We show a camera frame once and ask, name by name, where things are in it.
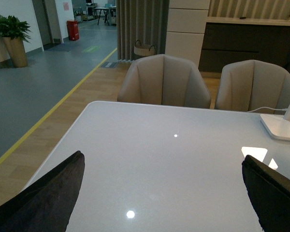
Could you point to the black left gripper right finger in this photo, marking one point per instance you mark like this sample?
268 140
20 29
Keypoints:
269 194

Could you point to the beige chair left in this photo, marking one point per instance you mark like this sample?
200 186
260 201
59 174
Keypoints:
165 80

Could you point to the tan plant pot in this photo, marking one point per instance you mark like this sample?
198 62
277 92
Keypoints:
16 51

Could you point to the beige chair right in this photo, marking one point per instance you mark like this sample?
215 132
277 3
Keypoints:
253 85

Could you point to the red bin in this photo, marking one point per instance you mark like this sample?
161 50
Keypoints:
73 32

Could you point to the white desk lamp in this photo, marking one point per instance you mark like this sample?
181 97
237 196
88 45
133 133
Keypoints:
277 126

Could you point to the dark counter cabinet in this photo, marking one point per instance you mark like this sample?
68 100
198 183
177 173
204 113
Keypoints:
226 43

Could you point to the pink wall notice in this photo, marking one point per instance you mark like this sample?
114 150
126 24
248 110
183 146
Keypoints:
66 6

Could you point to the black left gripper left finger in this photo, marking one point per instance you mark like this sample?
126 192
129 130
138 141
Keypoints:
47 204

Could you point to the gray curtain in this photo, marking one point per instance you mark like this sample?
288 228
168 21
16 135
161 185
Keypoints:
143 20

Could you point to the white drawer cabinet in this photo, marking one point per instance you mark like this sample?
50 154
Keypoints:
186 27

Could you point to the dark floor mat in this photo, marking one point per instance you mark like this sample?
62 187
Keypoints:
109 64

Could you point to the green potted plant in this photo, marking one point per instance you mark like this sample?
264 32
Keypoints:
12 27

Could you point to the beige chair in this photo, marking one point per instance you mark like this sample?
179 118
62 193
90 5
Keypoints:
165 80
253 85

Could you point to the woven basket with handles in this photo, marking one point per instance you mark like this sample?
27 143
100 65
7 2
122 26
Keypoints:
144 50

